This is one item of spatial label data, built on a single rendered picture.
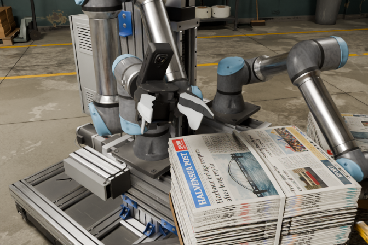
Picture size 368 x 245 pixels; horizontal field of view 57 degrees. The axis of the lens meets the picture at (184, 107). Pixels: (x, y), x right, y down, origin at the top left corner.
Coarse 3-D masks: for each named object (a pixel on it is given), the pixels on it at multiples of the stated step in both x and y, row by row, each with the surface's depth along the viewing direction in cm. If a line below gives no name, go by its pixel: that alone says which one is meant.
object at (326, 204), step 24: (264, 144) 88; (288, 144) 87; (312, 144) 87; (288, 168) 78; (312, 168) 78; (336, 168) 78; (312, 192) 70; (336, 192) 71; (360, 192) 73; (312, 216) 73; (336, 216) 75; (288, 240) 76; (312, 240) 77; (336, 240) 79
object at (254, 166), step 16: (240, 144) 88; (256, 160) 81; (256, 176) 75; (272, 192) 70; (288, 192) 70; (272, 208) 70; (288, 208) 71; (272, 224) 72; (288, 224) 73; (272, 240) 75
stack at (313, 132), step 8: (312, 120) 146; (344, 120) 144; (352, 120) 144; (360, 120) 144; (312, 128) 145; (352, 128) 138; (360, 128) 138; (312, 136) 143; (320, 136) 132; (360, 136) 132; (320, 144) 128; (360, 144) 127; (328, 152) 122; (360, 208) 128; (360, 216) 129; (352, 232) 133; (352, 240) 134; (360, 240) 134
